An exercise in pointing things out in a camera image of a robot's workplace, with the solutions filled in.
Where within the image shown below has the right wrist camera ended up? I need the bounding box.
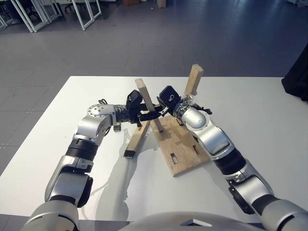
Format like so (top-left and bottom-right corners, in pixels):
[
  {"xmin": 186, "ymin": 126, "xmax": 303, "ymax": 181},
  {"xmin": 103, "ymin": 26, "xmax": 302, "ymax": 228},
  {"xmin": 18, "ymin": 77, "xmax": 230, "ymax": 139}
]
[{"xmin": 159, "ymin": 86, "xmax": 180, "ymax": 107}]

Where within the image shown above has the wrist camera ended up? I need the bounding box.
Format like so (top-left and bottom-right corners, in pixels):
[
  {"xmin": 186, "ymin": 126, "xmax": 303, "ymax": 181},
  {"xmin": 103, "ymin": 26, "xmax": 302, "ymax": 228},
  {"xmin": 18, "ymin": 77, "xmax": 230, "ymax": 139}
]
[
  {"xmin": 159, "ymin": 86, "xmax": 180, "ymax": 107},
  {"xmin": 126, "ymin": 90, "xmax": 143, "ymax": 114}
]

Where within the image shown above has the white table frame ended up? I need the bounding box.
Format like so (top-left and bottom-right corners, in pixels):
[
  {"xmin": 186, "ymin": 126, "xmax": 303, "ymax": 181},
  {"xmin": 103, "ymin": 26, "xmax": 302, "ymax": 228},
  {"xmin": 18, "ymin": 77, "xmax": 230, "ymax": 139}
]
[
  {"xmin": 16, "ymin": 0, "xmax": 51, "ymax": 33},
  {"xmin": 70, "ymin": 0, "xmax": 102, "ymax": 31}
]

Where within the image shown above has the wooden leg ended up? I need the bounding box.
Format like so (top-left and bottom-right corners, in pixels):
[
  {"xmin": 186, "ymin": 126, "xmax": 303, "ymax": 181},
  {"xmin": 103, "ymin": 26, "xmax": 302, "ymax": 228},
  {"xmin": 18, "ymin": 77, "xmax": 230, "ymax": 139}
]
[
  {"xmin": 134, "ymin": 77, "xmax": 165, "ymax": 134},
  {"xmin": 177, "ymin": 63, "xmax": 204, "ymax": 126}
]

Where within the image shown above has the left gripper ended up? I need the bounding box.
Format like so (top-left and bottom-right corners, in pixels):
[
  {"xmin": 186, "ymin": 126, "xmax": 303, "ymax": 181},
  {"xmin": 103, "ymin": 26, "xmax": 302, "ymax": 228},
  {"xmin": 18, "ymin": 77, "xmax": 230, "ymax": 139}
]
[{"xmin": 112, "ymin": 103, "xmax": 162, "ymax": 128}]

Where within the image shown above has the black cloth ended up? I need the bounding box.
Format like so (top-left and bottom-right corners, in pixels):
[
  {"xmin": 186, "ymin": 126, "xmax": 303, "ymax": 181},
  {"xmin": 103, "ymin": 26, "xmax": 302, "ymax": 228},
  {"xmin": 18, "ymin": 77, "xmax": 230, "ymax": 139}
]
[{"xmin": 281, "ymin": 47, "xmax": 308, "ymax": 104}]

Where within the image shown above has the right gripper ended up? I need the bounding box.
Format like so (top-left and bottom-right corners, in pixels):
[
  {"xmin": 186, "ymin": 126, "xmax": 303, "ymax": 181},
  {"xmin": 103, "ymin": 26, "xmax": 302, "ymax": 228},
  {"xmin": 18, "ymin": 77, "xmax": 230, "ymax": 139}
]
[{"xmin": 154, "ymin": 95, "xmax": 193, "ymax": 119}]

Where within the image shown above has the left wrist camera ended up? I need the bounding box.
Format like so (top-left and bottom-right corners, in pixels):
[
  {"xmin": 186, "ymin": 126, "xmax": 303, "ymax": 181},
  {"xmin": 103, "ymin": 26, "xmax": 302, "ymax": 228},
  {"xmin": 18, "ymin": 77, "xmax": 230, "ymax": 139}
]
[{"xmin": 126, "ymin": 90, "xmax": 143, "ymax": 114}]

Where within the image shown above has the black cable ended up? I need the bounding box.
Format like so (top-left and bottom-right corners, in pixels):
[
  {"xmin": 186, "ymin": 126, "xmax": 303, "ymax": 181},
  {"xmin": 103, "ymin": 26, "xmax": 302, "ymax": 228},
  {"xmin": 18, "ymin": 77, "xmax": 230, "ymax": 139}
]
[
  {"xmin": 98, "ymin": 99, "xmax": 114, "ymax": 135},
  {"xmin": 192, "ymin": 103, "xmax": 214, "ymax": 115}
]

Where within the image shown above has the wooden seat board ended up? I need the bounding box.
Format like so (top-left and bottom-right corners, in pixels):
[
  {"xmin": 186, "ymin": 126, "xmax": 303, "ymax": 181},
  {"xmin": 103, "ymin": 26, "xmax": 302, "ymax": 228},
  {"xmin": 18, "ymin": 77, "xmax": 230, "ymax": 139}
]
[{"xmin": 150, "ymin": 115, "xmax": 211, "ymax": 178}]

